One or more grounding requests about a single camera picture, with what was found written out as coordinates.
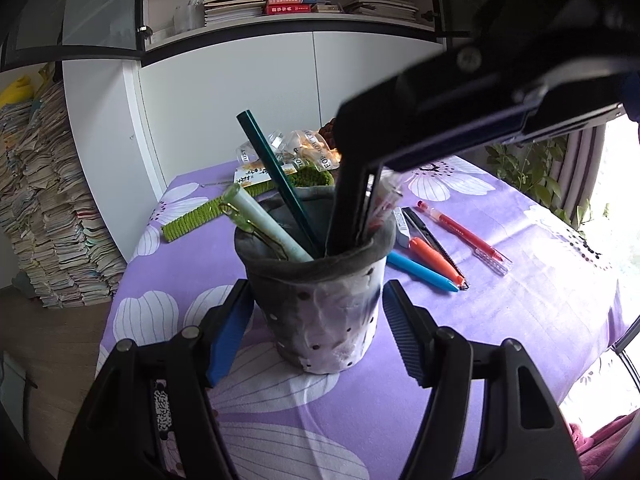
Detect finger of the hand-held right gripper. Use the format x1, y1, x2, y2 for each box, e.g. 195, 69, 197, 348
385, 72, 626, 172
326, 0, 640, 256

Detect white dotted pen holder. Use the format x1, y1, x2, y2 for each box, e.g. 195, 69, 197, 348
234, 187, 396, 375

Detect black pen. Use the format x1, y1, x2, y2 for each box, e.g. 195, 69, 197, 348
402, 207, 470, 290

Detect sunflower print card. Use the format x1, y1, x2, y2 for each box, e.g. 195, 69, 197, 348
234, 162, 273, 186

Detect small white correction tape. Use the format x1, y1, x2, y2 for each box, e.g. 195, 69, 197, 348
392, 206, 412, 248

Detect pink curtain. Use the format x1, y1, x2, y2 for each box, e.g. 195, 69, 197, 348
550, 125, 608, 221

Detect green crochet stem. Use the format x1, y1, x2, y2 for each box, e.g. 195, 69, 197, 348
161, 175, 281, 243

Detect blue pen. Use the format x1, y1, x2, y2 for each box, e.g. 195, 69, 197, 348
386, 251, 459, 293

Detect green crochet leaf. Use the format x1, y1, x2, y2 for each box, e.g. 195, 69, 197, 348
287, 165, 335, 189

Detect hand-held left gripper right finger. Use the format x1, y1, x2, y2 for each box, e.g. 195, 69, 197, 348
382, 280, 586, 480

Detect white bookcase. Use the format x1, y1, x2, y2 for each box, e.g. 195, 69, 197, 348
62, 0, 451, 266

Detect pile of books on floor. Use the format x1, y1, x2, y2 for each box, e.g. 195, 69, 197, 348
0, 80, 128, 311

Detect light green pen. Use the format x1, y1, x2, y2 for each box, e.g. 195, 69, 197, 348
220, 183, 315, 263

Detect green potted plant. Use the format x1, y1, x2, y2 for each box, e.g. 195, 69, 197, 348
485, 135, 611, 226

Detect red pen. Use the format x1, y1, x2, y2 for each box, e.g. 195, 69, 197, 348
417, 201, 513, 276

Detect glass cabinet door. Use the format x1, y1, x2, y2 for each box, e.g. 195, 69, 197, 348
0, 0, 146, 71

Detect pink clothing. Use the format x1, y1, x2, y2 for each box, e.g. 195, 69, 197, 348
570, 415, 633, 468

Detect thick stack of white booklets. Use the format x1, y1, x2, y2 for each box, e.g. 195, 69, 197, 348
202, 0, 268, 28

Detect clear wrapped snack packets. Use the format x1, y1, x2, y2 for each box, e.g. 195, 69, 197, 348
235, 130, 341, 171

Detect purple floral tablecloth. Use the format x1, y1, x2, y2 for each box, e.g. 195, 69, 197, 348
95, 155, 640, 480

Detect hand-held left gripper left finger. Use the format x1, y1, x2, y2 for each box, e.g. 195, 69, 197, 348
57, 279, 256, 480

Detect yellow plush toy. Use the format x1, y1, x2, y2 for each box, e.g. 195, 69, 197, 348
0, 75, 36, 108

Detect orange pen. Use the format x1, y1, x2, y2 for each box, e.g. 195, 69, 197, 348
409, 236, 463, 286

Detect red books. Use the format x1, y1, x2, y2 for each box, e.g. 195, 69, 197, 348
265, 0, 315, 15

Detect wide stack of worn books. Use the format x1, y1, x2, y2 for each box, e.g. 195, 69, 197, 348
345, 0, 421, 23

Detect clear pen cup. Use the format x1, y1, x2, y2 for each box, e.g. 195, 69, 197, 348
172, 0, 206, 31

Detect crochet sunflower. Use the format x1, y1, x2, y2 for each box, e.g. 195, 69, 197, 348
317, 117, 342, 157

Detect dark green pen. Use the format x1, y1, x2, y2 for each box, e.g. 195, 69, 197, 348
236, 110, 323, 258

